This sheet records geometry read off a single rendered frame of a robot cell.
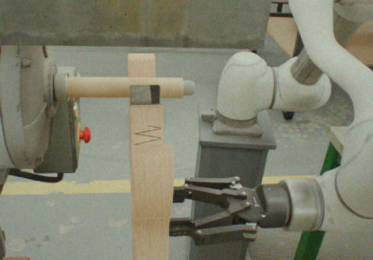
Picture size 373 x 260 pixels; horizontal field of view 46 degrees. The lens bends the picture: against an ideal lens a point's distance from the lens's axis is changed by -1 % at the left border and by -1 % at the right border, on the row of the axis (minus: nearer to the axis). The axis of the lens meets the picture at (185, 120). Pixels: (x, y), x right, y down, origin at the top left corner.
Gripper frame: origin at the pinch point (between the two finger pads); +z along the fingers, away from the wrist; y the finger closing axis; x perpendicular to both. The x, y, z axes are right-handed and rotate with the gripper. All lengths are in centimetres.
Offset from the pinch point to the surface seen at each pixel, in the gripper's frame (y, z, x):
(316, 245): 41, -56, -57
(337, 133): 43, -53, -14
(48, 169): 29.0, 23.1, -13.2
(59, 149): 28.9, 20.2, -7.5
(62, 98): 7.3, 15.4, 17.1
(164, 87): 8.0, -0.4, 18.5
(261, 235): 93, -59, -106
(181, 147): 167, -29, -105
